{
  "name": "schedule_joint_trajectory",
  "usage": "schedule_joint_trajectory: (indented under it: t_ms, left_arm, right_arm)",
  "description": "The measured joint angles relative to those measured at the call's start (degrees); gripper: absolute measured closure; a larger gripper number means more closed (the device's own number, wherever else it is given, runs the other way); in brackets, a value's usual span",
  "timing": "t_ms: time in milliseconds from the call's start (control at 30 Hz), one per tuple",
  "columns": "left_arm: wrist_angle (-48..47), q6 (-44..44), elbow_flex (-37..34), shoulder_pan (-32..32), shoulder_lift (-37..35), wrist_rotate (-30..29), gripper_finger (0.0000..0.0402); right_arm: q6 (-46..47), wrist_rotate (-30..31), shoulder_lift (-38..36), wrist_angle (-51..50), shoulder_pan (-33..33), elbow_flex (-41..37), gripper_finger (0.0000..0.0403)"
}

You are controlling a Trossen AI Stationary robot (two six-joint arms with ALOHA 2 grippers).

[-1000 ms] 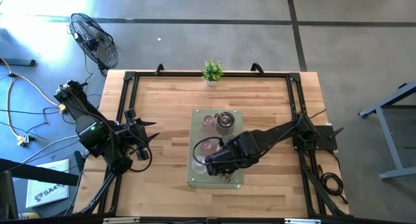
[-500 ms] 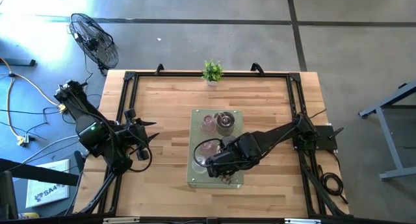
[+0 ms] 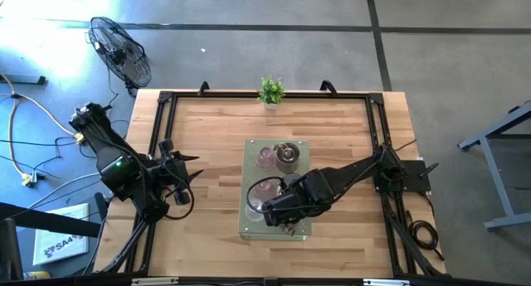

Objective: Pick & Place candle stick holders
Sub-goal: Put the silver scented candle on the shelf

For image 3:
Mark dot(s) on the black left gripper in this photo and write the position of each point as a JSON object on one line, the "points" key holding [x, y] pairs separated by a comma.
{"points": [[178, 174]]}

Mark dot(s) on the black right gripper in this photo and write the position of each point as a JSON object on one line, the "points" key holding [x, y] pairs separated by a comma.
{"points": [[286, 209]]}

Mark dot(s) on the pink glass candle holder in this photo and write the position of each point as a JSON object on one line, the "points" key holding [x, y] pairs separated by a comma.
{"points": [[265, 190], [265, 158]]}

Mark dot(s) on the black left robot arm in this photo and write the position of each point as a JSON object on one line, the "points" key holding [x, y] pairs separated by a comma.
{"points": [[103, 147]]}

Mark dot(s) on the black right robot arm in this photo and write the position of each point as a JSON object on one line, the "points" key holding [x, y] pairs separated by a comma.
{"points": [[357, 171]]}

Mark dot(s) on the green perforated metal shelf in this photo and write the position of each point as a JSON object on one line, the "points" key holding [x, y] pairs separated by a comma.
{"points": [[248, 153]]}

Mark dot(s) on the small potted green plant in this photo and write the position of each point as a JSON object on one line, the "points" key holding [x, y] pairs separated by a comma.
{"points": [[271, 91]]}

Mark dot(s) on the black floor fan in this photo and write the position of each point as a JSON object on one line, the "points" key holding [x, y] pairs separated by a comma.
{"points": [[120, 54]]}

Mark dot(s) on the white printed box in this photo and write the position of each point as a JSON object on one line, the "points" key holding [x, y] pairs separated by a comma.
{"points": [[58, 236]]}

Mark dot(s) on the black floor bar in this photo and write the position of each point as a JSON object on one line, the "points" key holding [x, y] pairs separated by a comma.
{"points": [[25, 80]]}

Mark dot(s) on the small yellow object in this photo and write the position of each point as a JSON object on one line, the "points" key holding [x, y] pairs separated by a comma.
{"points": [[38, 275]]}

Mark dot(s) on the black curved bracket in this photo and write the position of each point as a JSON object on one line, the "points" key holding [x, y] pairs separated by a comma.
{"points": [[202, 86], [328, 86]]}

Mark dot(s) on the black aluminium table frame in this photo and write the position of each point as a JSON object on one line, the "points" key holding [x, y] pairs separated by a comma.
{"points": [[307, 95]]}

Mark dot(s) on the silver metal bracket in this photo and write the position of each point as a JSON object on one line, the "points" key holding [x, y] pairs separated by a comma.
{"points": [[386, 282], [153, 282]]}

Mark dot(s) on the grey metal table frame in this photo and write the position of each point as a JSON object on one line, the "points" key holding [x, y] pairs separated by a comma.
{"points": [[501, 186]]}

